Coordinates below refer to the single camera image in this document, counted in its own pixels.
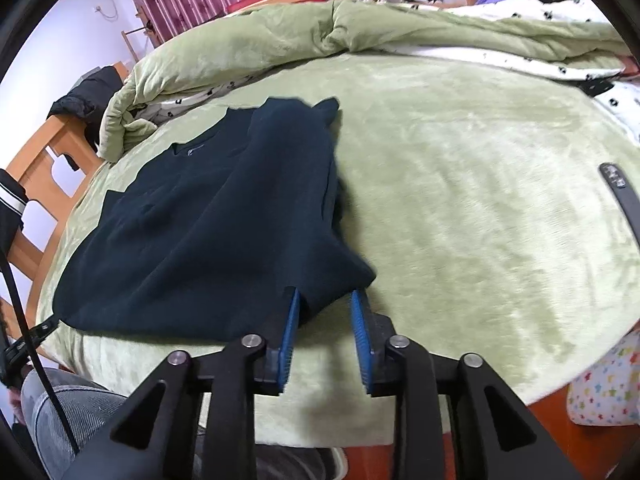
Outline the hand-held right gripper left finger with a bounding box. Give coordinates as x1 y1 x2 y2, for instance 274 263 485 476
62 287 303 480

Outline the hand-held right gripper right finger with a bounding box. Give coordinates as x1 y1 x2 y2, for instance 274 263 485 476
350 289 583 480

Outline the dark navy sweater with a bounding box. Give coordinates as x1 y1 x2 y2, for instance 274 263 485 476
52 96 377 343

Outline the person's leg in grey jeans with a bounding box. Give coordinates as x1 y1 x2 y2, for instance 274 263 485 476
20 367 131 480

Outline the black garment with white stripes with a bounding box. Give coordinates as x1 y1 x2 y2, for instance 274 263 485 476
0 169 28 243

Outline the green plush bed blanket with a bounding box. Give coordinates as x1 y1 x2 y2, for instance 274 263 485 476
37 52 640 448

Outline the white star-print cloth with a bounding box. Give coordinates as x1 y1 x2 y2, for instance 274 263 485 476
566 327 640 427

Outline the black jacket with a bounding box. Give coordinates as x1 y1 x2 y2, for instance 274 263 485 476
50 65 123 141

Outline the green duvet with white lining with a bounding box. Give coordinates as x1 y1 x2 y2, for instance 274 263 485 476
97 0 640 161

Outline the red storage box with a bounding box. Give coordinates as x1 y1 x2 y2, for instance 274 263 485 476
227 0 272 14

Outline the white black-print pillow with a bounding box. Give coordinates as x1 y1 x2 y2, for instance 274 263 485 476
595 80 640 143

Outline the wooden bed frame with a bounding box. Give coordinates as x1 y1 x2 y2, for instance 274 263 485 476
0 0 586 361

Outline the black strap with buttons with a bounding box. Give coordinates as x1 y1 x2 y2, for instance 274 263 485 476
597 162 640 256

